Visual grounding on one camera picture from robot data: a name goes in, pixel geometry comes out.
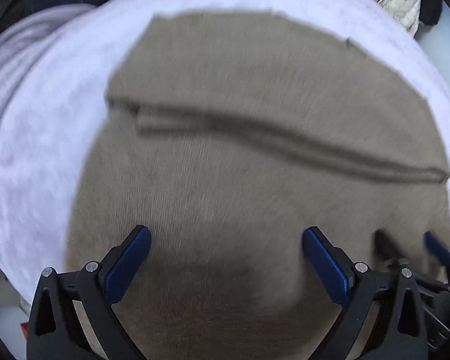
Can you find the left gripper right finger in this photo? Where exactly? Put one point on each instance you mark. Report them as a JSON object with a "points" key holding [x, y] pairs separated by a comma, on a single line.
{"points": [[399, 331]]}

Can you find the lavender plush bed blanket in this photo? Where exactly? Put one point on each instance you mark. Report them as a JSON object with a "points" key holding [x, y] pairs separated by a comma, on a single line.
{"points": [[54, 68]]}

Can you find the tan knit sweater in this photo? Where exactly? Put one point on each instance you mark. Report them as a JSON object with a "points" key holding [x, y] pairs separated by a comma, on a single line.
{"points": [[227, 135]]}

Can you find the cream puffer jacket hanging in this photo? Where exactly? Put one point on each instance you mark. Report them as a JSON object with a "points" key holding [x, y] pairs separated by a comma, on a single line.
{"points": [[405, 12]]}

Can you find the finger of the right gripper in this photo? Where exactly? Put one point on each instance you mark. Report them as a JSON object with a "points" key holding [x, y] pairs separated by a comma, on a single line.
{"points": [[388, 251], [437, 249]]}

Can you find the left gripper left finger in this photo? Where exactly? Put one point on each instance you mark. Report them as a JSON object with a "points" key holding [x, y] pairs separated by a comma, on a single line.
{"points": [[54, 329]]}

